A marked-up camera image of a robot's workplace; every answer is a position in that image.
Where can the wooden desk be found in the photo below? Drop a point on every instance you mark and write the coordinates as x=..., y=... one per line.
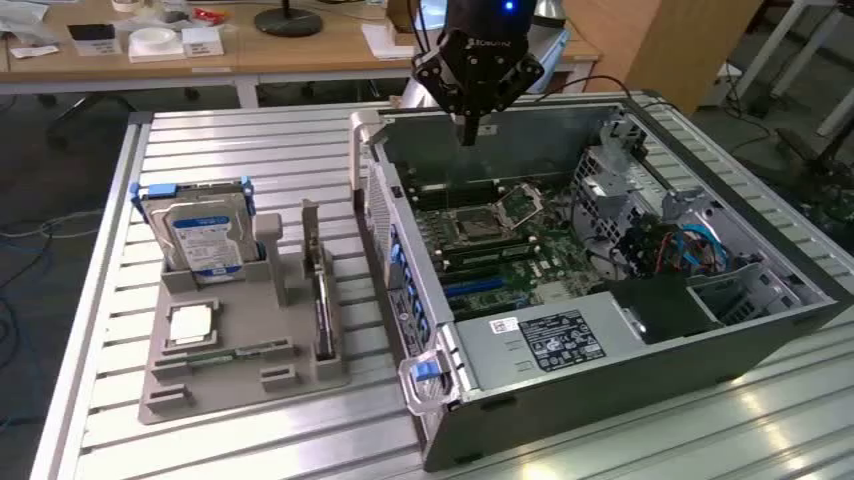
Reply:
x=67, y=70

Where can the blue case release latch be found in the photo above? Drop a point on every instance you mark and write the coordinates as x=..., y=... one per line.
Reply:
x=424, y=373

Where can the silver chipset heatsink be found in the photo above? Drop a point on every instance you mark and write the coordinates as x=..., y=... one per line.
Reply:
x=553, y=294

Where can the black floor stand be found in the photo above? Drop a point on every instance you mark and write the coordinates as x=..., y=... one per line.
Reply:
x=801, y=145

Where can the white paper label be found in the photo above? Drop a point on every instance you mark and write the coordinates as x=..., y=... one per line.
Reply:
x=33, y=51

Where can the green graphics card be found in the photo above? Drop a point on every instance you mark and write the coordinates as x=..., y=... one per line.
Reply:
x=323, y=310

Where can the hard disk with blue caddy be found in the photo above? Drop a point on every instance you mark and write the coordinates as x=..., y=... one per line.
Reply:
x=194, y=235

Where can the white tape roll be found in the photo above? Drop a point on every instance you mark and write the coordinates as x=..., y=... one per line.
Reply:
x=152, y=37

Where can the black open PC case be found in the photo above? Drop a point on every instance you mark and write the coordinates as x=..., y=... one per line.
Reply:
x=601, y=400

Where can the metal drive cage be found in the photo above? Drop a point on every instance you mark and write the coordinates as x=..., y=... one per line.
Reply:
x=610, y=195

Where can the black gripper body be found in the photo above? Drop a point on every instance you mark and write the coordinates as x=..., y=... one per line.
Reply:
x=483, y=55

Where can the silver CPU chip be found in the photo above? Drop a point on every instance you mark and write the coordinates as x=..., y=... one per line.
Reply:
x=190, y=325

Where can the black plastic air shroud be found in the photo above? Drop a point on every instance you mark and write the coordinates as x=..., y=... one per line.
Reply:
x=667, y=310

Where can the metal socket cover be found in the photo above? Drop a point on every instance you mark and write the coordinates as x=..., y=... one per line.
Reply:
x=521, y=205

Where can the white box with black lid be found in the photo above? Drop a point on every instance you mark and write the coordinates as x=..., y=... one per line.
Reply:
x=95, y=40

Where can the red small parts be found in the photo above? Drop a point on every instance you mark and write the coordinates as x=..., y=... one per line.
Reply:
x=208, y=16

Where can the grey plastic parts rack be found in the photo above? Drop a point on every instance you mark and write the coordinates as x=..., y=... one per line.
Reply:
x=267, y=390

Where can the white labelled box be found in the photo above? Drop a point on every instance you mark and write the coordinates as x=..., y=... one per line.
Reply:
x=202, y=42

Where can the long black expansion slot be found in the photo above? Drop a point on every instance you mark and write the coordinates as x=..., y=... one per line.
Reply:
x=470, y=276

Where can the beige tape roll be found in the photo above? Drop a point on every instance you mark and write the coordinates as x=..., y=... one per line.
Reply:
x=124, y=6

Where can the CPU socket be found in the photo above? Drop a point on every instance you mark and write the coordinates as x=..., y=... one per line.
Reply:
x=483, y=227

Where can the blue expansion slot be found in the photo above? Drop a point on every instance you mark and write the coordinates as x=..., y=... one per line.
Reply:
x=476, y=287

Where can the black office chair base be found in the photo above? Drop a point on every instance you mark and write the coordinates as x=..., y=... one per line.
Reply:
x=63, y=117

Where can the flat white box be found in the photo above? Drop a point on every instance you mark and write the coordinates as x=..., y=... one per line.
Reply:
x=156, y=54

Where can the green motherboard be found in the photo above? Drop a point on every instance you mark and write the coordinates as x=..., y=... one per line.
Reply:
x=554, y=280

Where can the grey disk bay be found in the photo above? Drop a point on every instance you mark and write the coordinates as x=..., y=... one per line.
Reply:
x=754, y=295

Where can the black round lamp base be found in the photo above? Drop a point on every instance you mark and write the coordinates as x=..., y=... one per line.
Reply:
x=288, y=22

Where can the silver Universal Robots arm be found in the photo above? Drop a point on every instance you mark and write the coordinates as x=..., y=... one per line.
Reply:
x=419, y=95

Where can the grey power supply unit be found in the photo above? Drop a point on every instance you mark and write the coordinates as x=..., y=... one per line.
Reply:
x=487, y=360

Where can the white metal table frame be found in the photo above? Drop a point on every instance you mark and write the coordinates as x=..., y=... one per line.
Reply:
x=837, y=115

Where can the clear plastic bag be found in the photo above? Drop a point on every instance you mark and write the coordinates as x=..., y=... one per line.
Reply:
x=27, y=22

